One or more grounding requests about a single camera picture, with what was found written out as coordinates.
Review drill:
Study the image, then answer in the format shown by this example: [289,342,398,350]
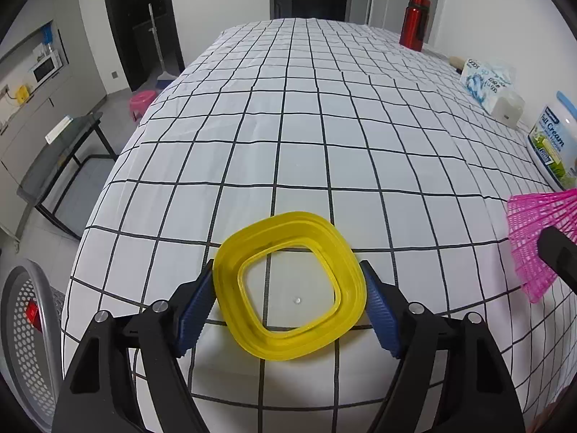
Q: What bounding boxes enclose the pink plastic mesh cone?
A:
[507,189,576,303]

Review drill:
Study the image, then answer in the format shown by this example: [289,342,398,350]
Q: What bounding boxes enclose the dark glass side table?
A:
[17,111,118,240]

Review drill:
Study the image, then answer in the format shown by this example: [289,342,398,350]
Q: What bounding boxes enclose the blue white tissue pack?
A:
[460,58,516,113]

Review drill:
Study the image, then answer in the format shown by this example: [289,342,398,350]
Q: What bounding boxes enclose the yellow item on counter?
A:
[16,85,30,106]

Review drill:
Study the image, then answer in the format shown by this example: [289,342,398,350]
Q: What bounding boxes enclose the white small box device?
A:
[490,89,525,129]

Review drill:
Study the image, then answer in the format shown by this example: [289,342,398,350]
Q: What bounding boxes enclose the grey kitchen cabinets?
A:
[1,0,106,240]

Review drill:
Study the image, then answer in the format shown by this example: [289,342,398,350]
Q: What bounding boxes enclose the white milk powder jar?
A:
[527,91,576,192]

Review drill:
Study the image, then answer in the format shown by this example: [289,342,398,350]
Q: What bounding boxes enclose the red toothpaste box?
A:
[26,299,42,332]

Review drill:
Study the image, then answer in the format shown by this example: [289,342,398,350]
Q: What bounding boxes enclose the pink plastic stool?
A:
[129,90,158,121]

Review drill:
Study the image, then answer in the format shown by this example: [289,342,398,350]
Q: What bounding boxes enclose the white microwave oven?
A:
[29,50,63,85]

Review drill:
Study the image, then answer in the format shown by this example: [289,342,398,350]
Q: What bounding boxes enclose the broom with blue head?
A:
[147,3,177,90]

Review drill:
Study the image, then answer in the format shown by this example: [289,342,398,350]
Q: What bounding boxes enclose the grey perforated laundry basket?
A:
[1,259,63,432]

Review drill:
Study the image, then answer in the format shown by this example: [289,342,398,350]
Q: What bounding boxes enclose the red thermos bottle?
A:
[399,0,430,52]

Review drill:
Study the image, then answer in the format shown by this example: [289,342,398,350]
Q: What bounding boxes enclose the yellow plastic square ring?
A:
[212,210,368,362]

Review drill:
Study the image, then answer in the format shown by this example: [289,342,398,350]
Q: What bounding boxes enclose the checkered white tablecloth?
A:
[63,19,576,422]

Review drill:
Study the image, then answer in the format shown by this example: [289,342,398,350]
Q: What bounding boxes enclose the white box on side table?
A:
[45,115,73,145]

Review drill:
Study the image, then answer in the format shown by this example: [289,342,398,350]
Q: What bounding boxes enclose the person's hand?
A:
[526,403,558,433]

